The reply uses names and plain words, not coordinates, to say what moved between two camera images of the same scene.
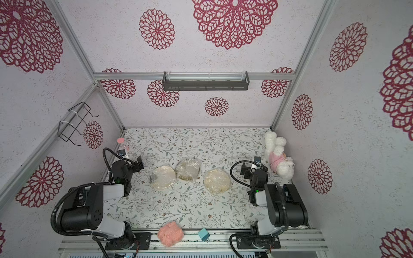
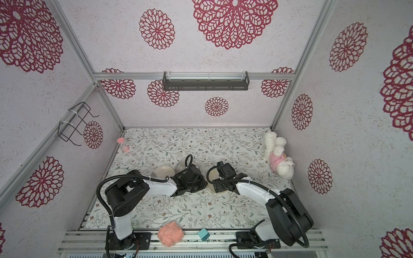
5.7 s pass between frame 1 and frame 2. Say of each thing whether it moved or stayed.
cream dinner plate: stayed
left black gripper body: moved
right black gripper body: moved
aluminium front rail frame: stayed
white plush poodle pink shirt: stayed
